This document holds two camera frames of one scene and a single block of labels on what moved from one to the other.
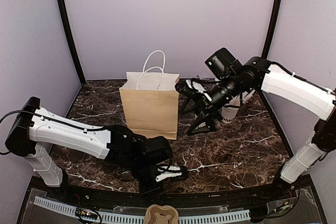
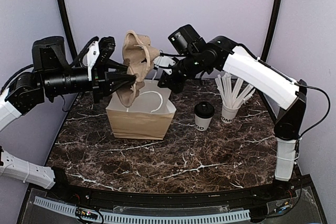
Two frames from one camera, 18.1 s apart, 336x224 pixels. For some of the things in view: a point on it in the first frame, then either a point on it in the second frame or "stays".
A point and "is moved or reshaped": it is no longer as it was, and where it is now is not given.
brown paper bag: (150, 101) is moved or reshaped
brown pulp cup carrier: (156, 214) → (138, 55)
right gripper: (204, 116) → (177, 86)
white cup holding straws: (228, 114) stays
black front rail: (228, 198) stays
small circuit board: (86, 213) stays
